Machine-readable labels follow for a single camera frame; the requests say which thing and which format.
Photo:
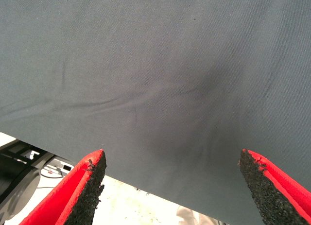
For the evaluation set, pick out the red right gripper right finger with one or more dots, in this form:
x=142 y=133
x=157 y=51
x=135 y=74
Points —
x=279 y=200

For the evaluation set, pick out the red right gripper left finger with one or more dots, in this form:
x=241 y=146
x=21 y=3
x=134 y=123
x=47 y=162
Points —
x=73 y=198

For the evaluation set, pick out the white floor power strip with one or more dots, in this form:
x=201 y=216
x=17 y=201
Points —
x=63 y=167

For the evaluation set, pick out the dark grey table cloth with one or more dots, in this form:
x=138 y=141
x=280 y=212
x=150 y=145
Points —
x=145 y=64

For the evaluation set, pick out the black metal frame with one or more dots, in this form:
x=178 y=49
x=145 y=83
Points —
x=14 y=171

